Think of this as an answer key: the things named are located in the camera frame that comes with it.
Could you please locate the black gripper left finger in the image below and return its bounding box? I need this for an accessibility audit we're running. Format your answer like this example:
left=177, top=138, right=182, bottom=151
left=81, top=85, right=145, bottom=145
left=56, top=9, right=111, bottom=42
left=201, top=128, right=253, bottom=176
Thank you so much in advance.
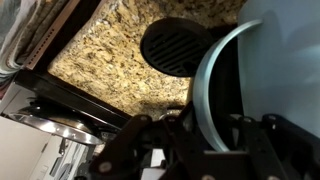
left=89, top=103, right=217, bottom=180

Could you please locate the steel frying pan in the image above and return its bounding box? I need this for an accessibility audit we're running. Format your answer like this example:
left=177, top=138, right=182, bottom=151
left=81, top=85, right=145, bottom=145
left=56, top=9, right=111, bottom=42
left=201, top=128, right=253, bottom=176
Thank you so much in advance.
left=9, top=100, right=103, bottom=145

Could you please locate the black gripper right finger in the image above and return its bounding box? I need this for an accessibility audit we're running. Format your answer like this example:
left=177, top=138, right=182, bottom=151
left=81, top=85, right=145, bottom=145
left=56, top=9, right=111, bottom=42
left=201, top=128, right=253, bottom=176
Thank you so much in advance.
left=222, top=114, right=320, bottom=180

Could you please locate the black stove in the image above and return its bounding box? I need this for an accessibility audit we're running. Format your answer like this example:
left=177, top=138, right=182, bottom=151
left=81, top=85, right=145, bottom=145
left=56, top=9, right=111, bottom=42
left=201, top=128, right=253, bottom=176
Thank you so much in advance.
left=14, top=0, right=131, bottom=129

